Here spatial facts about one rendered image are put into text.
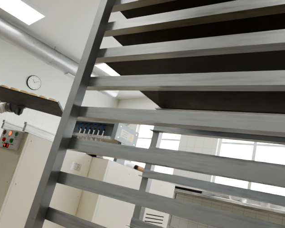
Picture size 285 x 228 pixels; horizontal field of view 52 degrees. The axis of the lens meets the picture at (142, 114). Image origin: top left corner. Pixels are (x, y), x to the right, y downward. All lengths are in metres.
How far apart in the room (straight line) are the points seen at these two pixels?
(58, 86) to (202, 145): 3.58
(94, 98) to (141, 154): 7.05
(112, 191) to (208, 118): 0.26
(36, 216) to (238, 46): 0.60
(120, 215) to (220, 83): 2.30
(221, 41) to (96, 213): 2.09
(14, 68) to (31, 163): 4.62
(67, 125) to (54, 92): 6.30
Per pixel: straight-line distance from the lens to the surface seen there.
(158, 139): 1.14
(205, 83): 0.63
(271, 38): 0.65
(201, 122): 0.60
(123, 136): 2.66
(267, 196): 0.96
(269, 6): 0.70
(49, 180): 0.77
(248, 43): 0.65
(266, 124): 0.57
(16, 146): 2.25
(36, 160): 2.30
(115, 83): 0.77
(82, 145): 0.76
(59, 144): 0.78
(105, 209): 2.64
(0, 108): 2.38
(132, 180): 2.85
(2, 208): 2.24
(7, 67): 6.69
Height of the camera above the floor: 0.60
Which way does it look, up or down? 16 degrees up
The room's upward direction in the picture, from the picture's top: 14 degrees clockwise
